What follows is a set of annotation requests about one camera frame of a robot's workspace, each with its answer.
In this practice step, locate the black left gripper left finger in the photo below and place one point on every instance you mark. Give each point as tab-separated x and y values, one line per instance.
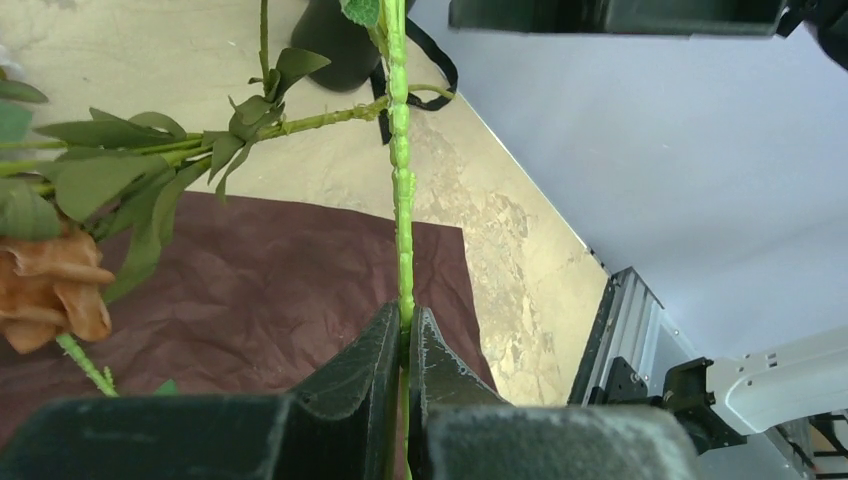
338	423

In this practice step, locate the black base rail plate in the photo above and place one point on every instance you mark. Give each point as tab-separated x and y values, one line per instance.
799	449

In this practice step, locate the black ribbon with gold lettering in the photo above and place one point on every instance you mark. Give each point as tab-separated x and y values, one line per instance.
434	67

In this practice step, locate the flower bouquet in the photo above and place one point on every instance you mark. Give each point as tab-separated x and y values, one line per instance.
251	298

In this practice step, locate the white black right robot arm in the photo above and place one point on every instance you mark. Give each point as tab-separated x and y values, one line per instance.
719	402

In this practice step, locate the brown orange rose stem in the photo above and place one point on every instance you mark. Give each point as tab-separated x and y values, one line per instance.
85	228

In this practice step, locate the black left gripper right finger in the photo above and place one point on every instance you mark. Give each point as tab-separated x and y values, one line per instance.
460	428

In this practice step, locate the black cylindrical vase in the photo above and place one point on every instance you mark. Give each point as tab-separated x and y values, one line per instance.
323	29

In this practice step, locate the yellow rose stem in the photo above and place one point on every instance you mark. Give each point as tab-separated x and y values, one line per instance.
385	23

